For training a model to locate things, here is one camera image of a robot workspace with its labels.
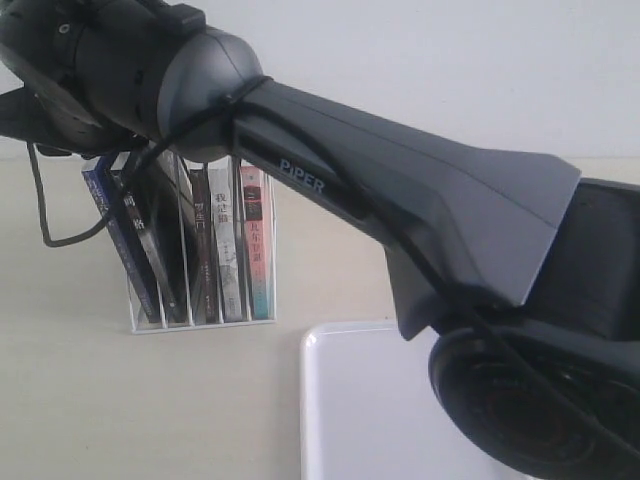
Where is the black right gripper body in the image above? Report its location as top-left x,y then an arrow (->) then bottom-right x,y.
0,0 -> 151,157

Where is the blue moon cover book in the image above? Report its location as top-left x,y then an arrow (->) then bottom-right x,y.
82,152 -> 161,323

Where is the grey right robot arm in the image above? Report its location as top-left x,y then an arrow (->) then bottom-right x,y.
1,1 -> 639,479

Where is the black grey spine book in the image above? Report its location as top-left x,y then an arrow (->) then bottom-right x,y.
111,151 -> 186,323

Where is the grey white spine book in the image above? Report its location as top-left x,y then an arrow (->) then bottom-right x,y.
208,156 -> 249,323

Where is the pink teal spine book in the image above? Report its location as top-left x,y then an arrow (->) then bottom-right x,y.
240,161 -> 275,321

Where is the dark brown spine book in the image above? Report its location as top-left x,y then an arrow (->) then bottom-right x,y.
187,162 -> 220,325

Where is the white plastic tray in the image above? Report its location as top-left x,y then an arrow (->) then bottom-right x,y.
300,320 -> 516,480

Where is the white wire book rack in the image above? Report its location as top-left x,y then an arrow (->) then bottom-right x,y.
129,153 -> 277,333

